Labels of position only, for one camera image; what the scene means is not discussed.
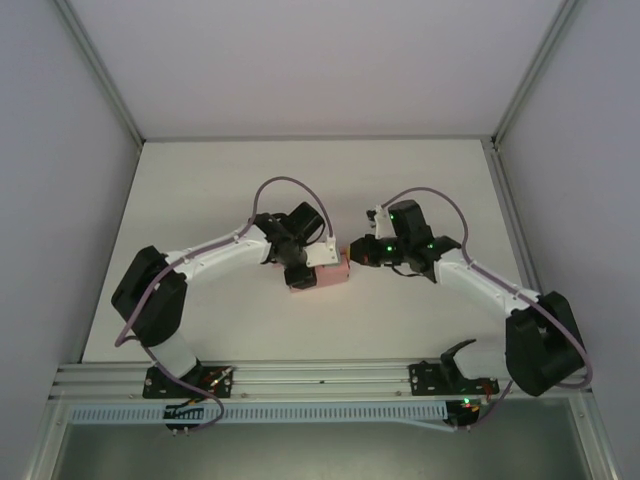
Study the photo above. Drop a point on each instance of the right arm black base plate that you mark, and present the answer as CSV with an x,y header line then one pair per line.
x,y
425,380

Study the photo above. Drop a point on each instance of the black controller board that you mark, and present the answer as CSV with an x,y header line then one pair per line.
x,y
182,417
465,412

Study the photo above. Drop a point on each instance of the right black controller board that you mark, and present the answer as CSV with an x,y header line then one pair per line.
x,y
465,412

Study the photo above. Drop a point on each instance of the right aluminium frame post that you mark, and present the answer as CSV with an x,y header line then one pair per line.
x,y
535,70

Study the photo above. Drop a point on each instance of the left black controller board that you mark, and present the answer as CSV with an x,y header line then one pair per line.
x,y
182,417

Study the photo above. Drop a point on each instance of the aluminium side rail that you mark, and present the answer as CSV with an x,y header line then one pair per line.
x,y
520,240

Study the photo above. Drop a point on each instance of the left aluminium frame post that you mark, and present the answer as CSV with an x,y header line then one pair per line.
x,y
100,70

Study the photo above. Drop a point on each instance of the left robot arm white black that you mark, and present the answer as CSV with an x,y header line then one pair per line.
x,y
150,300

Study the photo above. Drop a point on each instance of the pink cloth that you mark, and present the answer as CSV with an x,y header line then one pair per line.
x,y
332,275

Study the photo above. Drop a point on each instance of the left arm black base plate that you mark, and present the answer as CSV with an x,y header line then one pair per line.
x,y
160,385

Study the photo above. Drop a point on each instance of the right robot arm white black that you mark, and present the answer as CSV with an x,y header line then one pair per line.
x,y
540,345

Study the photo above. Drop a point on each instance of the grey metal panel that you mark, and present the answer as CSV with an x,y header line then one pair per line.
x,y
320,452

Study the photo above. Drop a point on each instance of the aluminium mounting rail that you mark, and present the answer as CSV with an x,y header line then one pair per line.
x,y
320,375

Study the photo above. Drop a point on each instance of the aluminium frame post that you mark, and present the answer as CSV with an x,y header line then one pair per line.
x,y
100,70
535,70

